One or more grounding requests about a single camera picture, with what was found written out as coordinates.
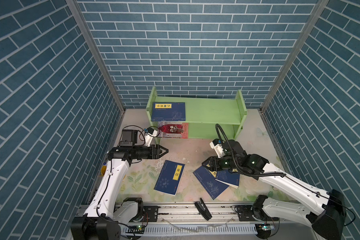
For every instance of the red Hamlet picture book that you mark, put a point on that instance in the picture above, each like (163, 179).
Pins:
(173, 130)

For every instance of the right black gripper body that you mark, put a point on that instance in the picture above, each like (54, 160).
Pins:
(222, 163)

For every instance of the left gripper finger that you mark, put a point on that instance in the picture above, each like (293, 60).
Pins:
(161, 155)
(162, 150)

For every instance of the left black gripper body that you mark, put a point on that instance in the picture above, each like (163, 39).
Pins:
(148, 152)

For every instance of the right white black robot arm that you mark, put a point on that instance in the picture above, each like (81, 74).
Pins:
(323, 211)

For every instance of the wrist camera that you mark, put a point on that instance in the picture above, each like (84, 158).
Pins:
(216, 145)
(150, 135)

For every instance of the green wooden two-tier shelf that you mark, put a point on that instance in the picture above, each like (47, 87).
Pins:
(203, 114)

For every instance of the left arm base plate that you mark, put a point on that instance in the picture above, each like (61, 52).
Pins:
(147, 215)

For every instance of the yellow pen cup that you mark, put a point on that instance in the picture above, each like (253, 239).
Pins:
(103, 169)

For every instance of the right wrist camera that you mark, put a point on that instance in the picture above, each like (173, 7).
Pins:
(216, 145)

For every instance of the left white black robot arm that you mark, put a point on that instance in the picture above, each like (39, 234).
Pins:
(101, 220)

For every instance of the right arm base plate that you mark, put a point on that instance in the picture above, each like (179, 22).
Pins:
(250, 213)

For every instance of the blue book yellow label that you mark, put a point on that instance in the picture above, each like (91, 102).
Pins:
(168, 112)
(228, 178)

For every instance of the black stapler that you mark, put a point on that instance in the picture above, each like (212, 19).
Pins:
(203, 209)

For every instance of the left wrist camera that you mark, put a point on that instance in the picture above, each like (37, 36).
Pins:
(150, 135)

